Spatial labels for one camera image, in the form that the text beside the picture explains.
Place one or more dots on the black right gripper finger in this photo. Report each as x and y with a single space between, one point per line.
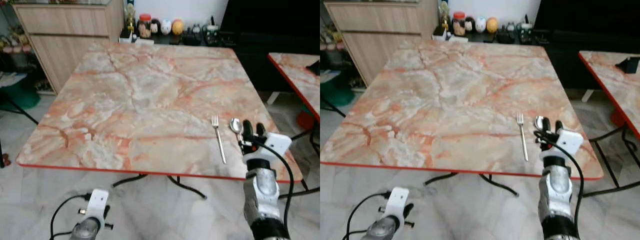
261 130
559 127
546 127
248 131

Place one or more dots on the silver metal spoon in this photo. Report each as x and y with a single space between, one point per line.
235 125
539 123

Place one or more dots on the silver metal fork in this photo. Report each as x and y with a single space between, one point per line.
523 137
219 140

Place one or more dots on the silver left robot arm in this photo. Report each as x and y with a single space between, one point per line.
380 231
86 230

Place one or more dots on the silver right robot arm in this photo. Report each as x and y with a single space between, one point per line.
557 200
264 200

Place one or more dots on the red plastic object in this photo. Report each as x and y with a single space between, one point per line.
305 121
617 118

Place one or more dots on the black low cabinet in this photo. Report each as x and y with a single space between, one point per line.
560 67

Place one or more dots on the marble side table red edge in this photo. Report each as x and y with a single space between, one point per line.
615 90
300 80

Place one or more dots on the black metal table legs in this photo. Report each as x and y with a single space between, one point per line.
185 186
495 183

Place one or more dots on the small black box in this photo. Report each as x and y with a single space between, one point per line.
314 67
627 65

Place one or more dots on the green plastic bin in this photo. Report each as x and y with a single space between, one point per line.
336 91
20 92

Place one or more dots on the black mug with utensils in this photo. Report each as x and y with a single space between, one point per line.
212 32
525 31

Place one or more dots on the small grey figurine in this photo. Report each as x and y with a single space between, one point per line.
510 27
196 30

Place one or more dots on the black television screen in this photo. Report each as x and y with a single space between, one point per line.
585 20
270 17

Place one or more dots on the cluttered metal shelf rack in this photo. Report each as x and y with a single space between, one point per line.
329 40
12 42

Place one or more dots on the orange egg ornament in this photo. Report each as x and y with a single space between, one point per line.
177 27
492 25

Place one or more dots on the white egg ornament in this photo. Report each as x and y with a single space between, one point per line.
166 27
480 25

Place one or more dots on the dark egg ornament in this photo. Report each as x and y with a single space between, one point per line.
470 24
156 27

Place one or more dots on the glass jar red lid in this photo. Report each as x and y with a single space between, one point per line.
459 25
145 27

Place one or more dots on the small white box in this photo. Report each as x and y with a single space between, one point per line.
441 34
128 36

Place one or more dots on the small gold trophy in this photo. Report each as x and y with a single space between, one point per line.
444 15
130 17

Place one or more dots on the light wooden cabinet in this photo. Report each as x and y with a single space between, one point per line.
385 37
70 40

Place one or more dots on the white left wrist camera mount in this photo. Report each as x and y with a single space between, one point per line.
98 202
397 200

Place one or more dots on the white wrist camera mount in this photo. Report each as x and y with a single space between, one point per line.
98 202
397 200
276 145
569 142

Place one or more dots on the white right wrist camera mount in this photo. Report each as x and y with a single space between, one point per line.
276 145
569 142

